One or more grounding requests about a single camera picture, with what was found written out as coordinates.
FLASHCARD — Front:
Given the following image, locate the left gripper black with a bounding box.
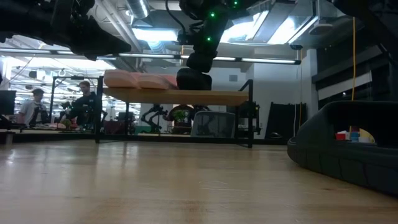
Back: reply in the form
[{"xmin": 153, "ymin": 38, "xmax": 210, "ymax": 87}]
[{"xmin": 18, "ymin": 0, "xmax": 131, "ymax": 62}]

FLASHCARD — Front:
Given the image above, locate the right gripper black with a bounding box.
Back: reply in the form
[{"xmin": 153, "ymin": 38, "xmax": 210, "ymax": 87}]
[{"xmin": 185, "ymin": 51, "xmax": 218, "ymax": 74}]

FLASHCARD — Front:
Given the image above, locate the black slide sandal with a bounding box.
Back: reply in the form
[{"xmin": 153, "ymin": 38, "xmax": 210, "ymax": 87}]
[
  {"xmin": 175, "ymin": 67, "xmax": 213, "ymax": 91},
  {"xmin": 287, "ymin": 100, "xmax": 398, "ymax": 197}
]

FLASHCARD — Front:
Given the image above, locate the wooden shelf with black legs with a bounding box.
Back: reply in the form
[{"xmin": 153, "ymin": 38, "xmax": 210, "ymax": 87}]
[{"xmin": 95, "ymin": 75, "xmax": 256, "ymax": 149}]

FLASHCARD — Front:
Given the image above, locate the person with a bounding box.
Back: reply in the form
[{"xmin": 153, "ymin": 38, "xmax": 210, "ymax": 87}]
[
  {"xmin": 17, "ymin": 88, "xmax": 48, "ymax": 127},
  {"xmin": 65, "ymin": 80, "xmax": 105, "ymax": 129},
  {"xmin": 164, "ymin": 104, "xmax": 200, "ymax": 135}
]

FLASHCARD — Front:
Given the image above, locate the grey office chair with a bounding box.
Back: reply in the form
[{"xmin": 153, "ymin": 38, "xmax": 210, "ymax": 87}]
[{"xmin": 190, "ymin": 111, "xmax": 236, "ymax": 139}]

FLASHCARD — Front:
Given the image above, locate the long ceiling light bar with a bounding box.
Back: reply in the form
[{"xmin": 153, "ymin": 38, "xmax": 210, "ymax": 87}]
[{"xmin": 0, "ymin": 48, "xmax": 302, "ymax": 65}]

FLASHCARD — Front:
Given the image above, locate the black leaning panel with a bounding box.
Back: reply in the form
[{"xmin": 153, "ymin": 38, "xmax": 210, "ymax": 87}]
[{"xmin": 265, "ymin": 101, "xmax": 308, "ymax": 140}]

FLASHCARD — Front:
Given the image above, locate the dark background monitor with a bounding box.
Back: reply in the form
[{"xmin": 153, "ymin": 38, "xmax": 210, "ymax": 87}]
[{"xmin": 0, "ymin": 90, "xmax": 16, "ymax": 116}]

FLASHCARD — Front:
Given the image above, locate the yellow rounded object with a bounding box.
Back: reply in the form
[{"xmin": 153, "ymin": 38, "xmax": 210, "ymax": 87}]
[{"xmin": 359, "ymin": 128, "xmax": 376, "ymax": 144}]

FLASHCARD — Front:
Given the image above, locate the black background frame stand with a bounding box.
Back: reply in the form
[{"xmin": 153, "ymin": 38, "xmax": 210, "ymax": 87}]
[{"xmin": 50, "ymin": 75, "xmax": 101, "ymax": 131}]

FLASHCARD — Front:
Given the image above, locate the black metal rig frame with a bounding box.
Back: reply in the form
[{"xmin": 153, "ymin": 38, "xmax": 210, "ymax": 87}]
[{"xmin": 0, "ymin": 132, "xmax": 289, "ymax": 146}]

